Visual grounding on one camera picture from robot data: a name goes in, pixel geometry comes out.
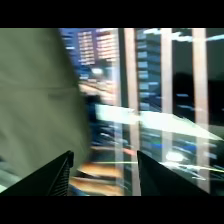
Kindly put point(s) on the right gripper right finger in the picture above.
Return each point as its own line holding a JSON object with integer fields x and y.
{"x": 160, "y": 181}

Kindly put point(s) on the dark green garment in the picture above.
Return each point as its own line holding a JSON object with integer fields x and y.
{"x": 36, "y": 100}

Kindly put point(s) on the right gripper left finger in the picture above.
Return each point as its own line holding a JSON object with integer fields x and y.
{"x": 50, "y": 180}

